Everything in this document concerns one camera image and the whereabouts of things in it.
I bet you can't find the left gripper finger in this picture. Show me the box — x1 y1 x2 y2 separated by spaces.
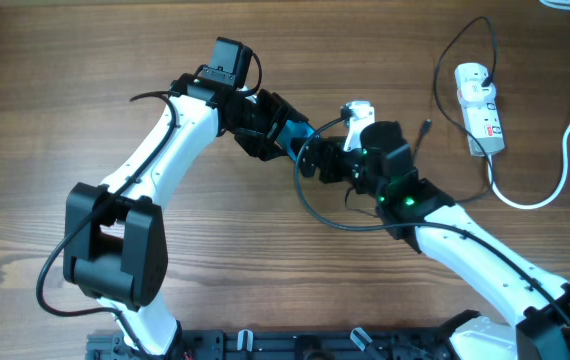
270 94 309 130
237 133 287 162

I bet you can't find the smartphone with cyan screen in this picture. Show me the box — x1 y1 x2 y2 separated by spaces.
276 120 314 161

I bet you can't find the black USB charging cable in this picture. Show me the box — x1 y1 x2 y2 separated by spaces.
409 16 498 205

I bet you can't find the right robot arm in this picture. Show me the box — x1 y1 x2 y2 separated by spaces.
290 122 570 359

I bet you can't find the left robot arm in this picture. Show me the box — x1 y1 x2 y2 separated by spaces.
53 37 312 359

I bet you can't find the white USB charger plug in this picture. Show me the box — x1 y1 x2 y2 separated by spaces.
457 81 496 108

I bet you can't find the white power strip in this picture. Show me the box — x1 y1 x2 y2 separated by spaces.
454 63 505 157

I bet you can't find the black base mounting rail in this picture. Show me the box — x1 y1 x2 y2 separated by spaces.
84 327 466 360

